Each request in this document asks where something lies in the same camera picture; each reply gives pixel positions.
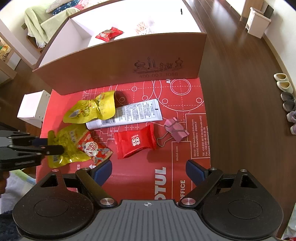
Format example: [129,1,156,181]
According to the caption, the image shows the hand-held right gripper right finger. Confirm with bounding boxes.
[178,159,264,207]

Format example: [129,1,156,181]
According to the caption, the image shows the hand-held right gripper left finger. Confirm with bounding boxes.
[35,160,117,208]

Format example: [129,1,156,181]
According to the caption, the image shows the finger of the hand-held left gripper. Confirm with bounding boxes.
[8,145,65,156]
[7,136,49,146]

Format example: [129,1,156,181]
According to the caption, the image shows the yellow snack packet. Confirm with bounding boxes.
[63,91,116,124]
[47,125,92,168]

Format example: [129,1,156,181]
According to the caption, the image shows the red white patterned snack packet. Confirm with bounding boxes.
[77,133,114,166]

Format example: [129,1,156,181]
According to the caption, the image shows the plain red snack packet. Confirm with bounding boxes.
[114,124,158,159]

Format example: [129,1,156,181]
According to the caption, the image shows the pink binder clip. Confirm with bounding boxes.
[157,117,189,147]

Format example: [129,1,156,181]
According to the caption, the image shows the white squeeze tube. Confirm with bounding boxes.
[85,98,163,130]

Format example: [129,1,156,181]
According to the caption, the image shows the brown cardboard box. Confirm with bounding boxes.
[32,0,207,95]

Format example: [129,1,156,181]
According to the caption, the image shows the red cartoon snack packet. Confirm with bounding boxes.
[95,27,124,42]

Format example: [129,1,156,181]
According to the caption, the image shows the bag of cotton swabs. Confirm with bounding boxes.
[135,20,155,35]

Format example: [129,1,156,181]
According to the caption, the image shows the red printed desktop mat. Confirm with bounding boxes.
[36,77,211,202]

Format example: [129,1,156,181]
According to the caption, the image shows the small white stool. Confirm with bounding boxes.
[17,91,52,128]

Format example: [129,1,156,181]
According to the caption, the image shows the dark fuzzy clothing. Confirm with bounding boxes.
[0,209,21,241]

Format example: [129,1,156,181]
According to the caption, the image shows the white shelf unit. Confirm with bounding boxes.
[0,20,35,85]

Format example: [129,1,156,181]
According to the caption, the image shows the sofa with green cover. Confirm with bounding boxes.
[23,0,81,47]

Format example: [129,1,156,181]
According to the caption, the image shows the white patterned pillow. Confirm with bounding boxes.
[46,0,70,13]

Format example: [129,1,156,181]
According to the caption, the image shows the folded blue pink blankets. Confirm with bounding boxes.
[53,0,93,14]

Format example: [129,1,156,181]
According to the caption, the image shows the white trash bin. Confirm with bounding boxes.
[245,7,272,39]

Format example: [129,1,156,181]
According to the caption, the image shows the white wooden sideboard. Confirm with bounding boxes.
[225,0,265,22]

